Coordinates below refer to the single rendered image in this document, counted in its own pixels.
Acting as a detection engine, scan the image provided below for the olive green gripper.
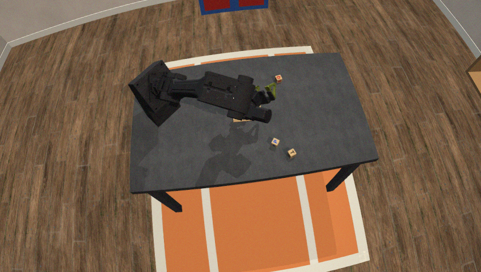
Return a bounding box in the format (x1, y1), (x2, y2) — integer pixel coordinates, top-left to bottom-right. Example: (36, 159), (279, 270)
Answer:
(254, 83), (276, 107)

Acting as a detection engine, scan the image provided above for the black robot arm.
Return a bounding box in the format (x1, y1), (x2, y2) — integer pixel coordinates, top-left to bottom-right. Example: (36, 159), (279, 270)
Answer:
(149, 71), (272, 123)

